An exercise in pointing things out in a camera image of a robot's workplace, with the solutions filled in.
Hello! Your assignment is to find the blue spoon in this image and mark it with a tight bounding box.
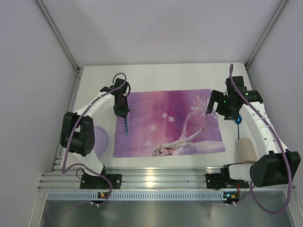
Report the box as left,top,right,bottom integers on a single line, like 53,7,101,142
235,115,242,140

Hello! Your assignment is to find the fork with teal handle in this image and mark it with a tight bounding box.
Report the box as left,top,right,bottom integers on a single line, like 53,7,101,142
124,117,129,136

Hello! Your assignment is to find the lilac plastic plate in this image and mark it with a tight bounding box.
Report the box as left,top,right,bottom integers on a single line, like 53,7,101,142
94,126,109,157

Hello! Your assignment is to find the purple printed cloth placemat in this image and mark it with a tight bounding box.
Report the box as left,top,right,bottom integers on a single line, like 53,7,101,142
113,89,225,158

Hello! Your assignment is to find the beige paper cup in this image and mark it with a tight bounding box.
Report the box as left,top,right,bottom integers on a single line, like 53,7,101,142
237,138,257,163

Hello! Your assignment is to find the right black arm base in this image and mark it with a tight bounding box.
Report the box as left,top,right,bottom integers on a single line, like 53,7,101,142
205,174,249,190

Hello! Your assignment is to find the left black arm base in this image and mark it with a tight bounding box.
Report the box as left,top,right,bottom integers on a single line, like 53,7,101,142
80,173,122,189

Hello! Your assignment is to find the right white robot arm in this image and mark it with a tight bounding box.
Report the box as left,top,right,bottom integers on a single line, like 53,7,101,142
206,76,301,187

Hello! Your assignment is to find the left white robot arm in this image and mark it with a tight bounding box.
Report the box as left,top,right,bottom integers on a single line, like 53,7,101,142
60,77,131,179

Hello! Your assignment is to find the aluminium mounting rail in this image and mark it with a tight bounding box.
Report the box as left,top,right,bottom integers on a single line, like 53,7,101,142
37,166,295,191

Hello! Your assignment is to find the left aluminium frame post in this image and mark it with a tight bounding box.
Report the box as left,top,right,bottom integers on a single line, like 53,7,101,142
35,0,82,71

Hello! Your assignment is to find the aluminium frame post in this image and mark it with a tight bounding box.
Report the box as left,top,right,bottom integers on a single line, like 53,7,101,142
35,0,82,71
244,0,289,70

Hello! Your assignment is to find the slotted grey cable duct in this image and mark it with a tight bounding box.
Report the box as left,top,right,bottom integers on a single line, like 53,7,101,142
47,191,239,202

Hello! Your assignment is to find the right aluminium frame post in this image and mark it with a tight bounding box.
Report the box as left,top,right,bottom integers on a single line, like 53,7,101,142
244,0,289,70

